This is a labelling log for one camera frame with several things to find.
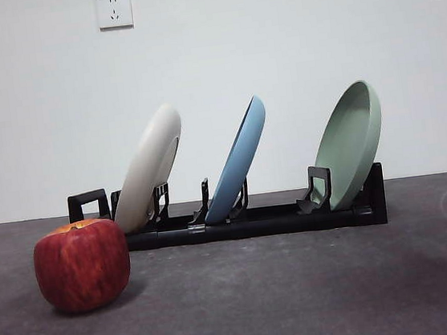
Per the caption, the cream yellow plate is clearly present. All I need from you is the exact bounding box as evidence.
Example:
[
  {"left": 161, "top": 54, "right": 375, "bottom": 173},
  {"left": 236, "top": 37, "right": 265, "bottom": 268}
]
[{"left": 102, "top": 101, "right": 194, "bottom": 235}]

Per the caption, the red apple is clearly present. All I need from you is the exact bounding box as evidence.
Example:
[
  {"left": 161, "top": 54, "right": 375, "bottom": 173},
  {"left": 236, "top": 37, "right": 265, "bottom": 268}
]
[{"left": 29, "top": 214, "right": 136, "bottom": 318}]

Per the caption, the blue plate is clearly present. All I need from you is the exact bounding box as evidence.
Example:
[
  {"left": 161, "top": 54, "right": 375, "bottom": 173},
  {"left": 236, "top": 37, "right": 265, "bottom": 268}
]
[{"left": 191, "top": 92, "right": 278, "bottom": 225}]

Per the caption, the black plate rack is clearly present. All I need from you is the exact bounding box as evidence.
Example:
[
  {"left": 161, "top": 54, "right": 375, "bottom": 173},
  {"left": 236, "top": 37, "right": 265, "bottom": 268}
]
[{"left": 66, "top": 156, "right": 389, "bottom": 260}]

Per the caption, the green plate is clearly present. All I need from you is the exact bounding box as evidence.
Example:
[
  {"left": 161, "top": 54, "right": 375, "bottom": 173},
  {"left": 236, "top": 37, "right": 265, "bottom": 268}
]
[{"left": 305, "top": 78, "right": 393, "bottom": 213}]

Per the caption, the white wall socket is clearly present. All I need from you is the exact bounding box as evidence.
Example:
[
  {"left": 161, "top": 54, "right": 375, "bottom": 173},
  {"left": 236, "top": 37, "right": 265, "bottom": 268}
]
[{"left": 96, "top": 0, "right": 135, "bottom": 32}]

